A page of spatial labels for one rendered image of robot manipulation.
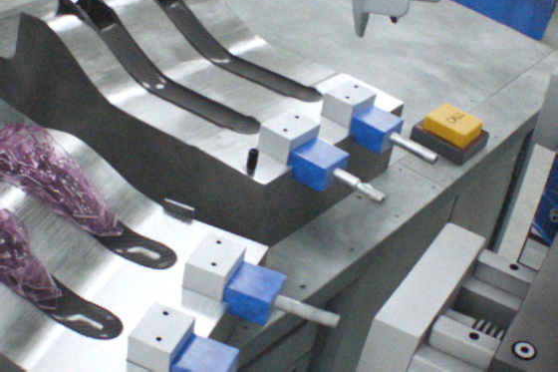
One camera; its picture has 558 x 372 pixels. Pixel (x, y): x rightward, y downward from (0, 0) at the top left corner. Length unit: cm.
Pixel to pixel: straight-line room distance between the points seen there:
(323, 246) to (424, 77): 47
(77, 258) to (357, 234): 33
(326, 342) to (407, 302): 58
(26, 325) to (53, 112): 39
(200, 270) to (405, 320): 24
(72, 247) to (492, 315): 36
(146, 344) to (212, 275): 11
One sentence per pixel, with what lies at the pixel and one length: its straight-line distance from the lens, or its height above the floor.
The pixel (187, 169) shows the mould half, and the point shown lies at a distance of 92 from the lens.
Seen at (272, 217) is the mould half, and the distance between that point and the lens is 90.
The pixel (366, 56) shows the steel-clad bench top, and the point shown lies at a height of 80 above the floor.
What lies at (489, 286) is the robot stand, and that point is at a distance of 66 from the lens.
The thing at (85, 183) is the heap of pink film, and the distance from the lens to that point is 82.
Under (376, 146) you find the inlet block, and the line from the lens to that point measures 97.
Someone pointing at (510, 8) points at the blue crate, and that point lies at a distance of 402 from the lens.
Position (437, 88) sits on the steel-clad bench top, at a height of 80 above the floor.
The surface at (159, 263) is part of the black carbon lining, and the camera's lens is 81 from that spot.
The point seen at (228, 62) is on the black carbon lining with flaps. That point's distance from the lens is 109.
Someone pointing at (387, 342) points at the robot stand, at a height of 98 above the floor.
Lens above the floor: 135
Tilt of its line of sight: 31 degrees down
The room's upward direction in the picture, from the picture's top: 11 degrees clockwise
